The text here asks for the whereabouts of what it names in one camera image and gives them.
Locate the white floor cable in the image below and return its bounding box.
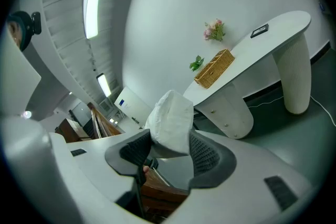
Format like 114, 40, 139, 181
247, 95, 336, 127

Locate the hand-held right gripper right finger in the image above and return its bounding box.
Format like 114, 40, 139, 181
187, 130, 237, 190

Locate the pink flower bouquet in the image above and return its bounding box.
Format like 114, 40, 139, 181
203, 18, 226, 42

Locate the white tissue pack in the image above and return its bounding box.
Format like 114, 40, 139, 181
144, 89, 195, 159

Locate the green leafy plant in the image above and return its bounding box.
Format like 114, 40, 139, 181
189, 55, 205, 72

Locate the black head-worn camera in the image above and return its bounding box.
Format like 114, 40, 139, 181
30, 11, 43, 36

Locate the dark wooden cabinet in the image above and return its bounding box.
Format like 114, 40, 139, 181
140, 167, 190, 220

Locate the small ceiling light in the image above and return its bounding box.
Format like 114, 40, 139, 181
96, 73, 112, 98

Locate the person's head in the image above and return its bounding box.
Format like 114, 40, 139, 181
6, 10, 34, 52

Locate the brown wooden furniture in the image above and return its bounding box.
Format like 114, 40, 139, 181
56, 102, 124, 144

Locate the white oval table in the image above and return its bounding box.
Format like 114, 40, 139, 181
182, 10, 312, 140

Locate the white poster board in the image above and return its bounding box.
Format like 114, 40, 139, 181
113, 86, 159, 130

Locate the woven wicker container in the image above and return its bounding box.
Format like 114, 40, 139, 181
193, 48, 236, 90

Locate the black picture frame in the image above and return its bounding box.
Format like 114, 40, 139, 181
250, 23, 270, 39

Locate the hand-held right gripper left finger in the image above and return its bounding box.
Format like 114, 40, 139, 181
104, 128, 153, 176

